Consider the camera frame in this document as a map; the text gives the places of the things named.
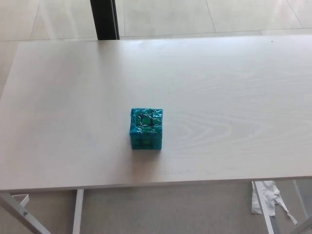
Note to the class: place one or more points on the teal taped cube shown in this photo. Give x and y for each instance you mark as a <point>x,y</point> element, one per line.
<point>146,126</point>

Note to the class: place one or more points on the white straight table leg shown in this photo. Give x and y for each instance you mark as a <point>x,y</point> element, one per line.
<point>78,212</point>

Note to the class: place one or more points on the white crumpled paper strip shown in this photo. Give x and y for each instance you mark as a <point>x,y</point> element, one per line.
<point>270,195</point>

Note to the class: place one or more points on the white slanted table leg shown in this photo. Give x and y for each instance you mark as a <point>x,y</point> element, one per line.
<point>269,221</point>

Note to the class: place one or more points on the white diagonal table brace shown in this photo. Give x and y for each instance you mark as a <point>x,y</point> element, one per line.
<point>24,214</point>

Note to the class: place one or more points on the black vertical post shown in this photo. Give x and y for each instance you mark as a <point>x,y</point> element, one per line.
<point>104,19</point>

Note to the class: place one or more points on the white triangular metal bracket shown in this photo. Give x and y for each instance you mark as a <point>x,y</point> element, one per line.
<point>20,194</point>

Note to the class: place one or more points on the pale thin frame bar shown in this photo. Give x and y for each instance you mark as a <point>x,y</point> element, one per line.
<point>300,197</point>

